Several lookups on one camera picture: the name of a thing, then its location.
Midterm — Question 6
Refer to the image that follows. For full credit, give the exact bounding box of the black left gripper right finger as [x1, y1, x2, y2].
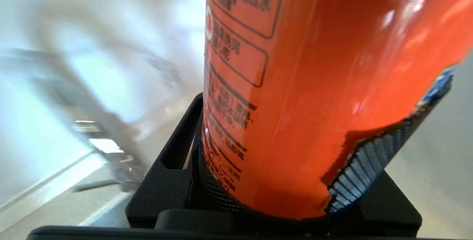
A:
[321, 66, 422, 237]

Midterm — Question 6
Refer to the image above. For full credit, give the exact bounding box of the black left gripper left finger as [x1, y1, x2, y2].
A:
[126, 92, 255, 229]

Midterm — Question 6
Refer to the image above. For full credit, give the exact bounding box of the orange dish soap bottle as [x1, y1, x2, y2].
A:
[201, 0, 473, 220]

